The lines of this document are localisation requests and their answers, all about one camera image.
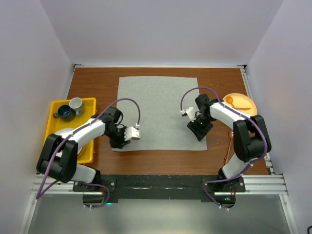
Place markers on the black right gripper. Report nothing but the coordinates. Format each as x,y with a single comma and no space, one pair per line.
200,132

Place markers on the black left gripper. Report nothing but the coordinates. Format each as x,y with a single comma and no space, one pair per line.
119,143

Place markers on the grey cloth napkin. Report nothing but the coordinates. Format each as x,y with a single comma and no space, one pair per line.
154,102

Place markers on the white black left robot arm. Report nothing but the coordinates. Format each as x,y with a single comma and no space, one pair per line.
66,167

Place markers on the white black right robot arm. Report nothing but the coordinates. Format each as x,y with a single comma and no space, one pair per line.
250,136

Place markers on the copper metal spoon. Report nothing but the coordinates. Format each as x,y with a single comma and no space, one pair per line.
231,137

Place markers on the orange plastic spoon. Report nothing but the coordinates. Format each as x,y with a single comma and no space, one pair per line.
230,101

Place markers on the orange divided plate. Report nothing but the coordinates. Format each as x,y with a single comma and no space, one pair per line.
241,100

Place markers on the grey ceramic mug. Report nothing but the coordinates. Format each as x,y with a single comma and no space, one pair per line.
77,105

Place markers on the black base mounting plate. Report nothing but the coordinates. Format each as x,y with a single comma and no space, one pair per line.
187,187

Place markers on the white ceramic plate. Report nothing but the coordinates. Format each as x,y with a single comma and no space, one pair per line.
62,132

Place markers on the dark blue ceramic cup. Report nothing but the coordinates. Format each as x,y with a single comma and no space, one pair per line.
65,113

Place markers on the yellow plastic tray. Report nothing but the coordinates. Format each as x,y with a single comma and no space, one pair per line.
55,124

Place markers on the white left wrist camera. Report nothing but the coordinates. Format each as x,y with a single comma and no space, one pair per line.
132,133

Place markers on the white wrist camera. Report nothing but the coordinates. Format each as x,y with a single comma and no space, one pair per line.
132,133
190,113

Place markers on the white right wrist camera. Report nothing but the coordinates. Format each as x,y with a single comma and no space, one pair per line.
190,113

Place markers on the aluminium front frame rail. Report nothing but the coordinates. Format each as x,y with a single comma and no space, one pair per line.
254,184

